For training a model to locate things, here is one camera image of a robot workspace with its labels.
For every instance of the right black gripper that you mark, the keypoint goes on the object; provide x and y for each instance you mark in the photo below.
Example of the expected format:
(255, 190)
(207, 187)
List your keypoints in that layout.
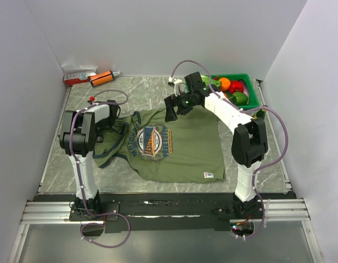
(171, 102)

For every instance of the olive green t-shirt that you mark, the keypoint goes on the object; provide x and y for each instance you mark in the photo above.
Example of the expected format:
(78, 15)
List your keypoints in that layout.
(183, 151)

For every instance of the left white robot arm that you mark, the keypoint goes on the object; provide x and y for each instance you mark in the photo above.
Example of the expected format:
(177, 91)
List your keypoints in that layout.
(78, 137)

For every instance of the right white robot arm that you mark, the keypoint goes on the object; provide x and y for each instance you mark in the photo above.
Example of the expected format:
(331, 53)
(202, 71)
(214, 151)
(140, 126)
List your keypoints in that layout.
(249, 144)

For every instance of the orange cylindrical bottle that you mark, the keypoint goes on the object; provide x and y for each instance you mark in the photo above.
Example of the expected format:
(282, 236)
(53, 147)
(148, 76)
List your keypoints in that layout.
(103, 78)

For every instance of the toy napa cabbage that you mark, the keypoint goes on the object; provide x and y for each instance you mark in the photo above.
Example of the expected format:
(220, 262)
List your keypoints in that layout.
(207, 80)

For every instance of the red white carton box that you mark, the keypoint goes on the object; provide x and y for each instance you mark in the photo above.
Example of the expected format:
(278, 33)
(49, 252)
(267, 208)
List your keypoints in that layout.
(76, 73)

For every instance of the toy orange fruit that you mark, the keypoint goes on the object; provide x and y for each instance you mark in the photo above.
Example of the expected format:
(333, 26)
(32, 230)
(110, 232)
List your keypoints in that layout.
(225, 84)

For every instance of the toy red bell pepper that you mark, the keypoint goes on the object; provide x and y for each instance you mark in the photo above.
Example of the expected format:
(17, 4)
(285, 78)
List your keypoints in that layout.
(235, 86)

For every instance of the toy green bell pepper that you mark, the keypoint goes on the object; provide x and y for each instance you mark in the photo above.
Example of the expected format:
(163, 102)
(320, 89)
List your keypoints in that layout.
(239, 99)

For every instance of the toy purple eggplant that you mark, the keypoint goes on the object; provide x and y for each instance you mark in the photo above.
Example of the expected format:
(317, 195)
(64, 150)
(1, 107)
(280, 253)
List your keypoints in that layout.
(245, 88)

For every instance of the green plastic crate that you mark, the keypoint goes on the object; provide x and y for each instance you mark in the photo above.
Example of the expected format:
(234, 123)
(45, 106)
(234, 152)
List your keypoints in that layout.
(251, 102)

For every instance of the small dark glass jar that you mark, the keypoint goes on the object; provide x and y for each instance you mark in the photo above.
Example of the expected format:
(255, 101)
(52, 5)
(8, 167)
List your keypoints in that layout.
(261, 113)

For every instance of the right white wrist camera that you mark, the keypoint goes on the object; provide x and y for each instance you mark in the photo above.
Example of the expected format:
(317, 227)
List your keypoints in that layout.
(175, 83)

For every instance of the aluminium rail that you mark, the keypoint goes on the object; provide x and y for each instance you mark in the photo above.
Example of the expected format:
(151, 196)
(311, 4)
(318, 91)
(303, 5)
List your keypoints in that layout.
(53, 213)

